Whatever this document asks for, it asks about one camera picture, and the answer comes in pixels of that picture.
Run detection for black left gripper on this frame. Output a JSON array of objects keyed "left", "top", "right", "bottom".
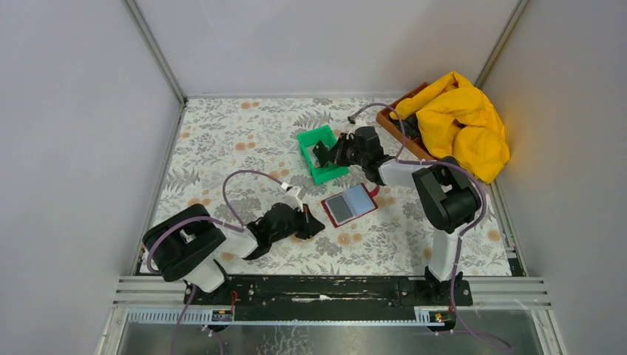
[{"left": 269, "top": 203, "right": 324, "bottom": 245}]

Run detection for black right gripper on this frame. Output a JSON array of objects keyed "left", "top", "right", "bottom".
[{"left": 324, "top": 133, "right": 367, "bottom": 168}]

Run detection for dark grey credit card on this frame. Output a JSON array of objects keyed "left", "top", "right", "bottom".
[{"left": 312, "top": 141, "right": 333, "bottom": 168}]

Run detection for red leather card holder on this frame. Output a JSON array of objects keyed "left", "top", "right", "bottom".
[{"left": 320, "top": 183, "right": 381, "bottom": 229}]

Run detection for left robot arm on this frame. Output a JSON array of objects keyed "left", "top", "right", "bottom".
[{"left": 142, "top": 203, "right": 325, "bottom": 304}]

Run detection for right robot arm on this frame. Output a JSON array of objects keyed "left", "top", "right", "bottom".
[{"left": 313, "top": 126, "right": 486, "bottom": 305}]

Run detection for grey card in holder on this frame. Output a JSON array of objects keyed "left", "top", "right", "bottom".
[{"left": 326, "top": 195, "right": 353, "bottom": 225}]

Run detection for green plastic bin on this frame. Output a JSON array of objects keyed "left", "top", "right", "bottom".
[{"left": 296, "top": 125, "right": 349, "bottom": 185}]

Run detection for brown wooden tray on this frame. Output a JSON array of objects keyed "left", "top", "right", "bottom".
[{"left": 376, "top": 81, "right": 464, "bottom": 183}]

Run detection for dark items in tray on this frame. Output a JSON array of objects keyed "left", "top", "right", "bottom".
[{"left": 393, "top": 114, "right": 421, "bottom": 141}]

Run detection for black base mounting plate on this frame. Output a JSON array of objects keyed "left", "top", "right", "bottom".
[{"left": 183, "top": 275, "right": 473, "bottom": 322}]

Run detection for floral patterned table mat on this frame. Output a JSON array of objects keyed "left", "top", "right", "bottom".
[{"left": 138, "top": 97, "right": 521, "bottom": 277}]

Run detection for yellow cloth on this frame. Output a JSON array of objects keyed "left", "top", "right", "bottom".
[{"left": 389, "top": 71, "right": 510, "bottom": 183}]

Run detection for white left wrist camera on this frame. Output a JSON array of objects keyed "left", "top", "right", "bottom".
[{"left": 281, "top": 182, "right": 307, "bottom": 212}]

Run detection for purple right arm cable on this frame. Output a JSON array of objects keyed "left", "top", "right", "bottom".
[{"left": 346, "top": 102, "right": 513, "bottom": 351}]

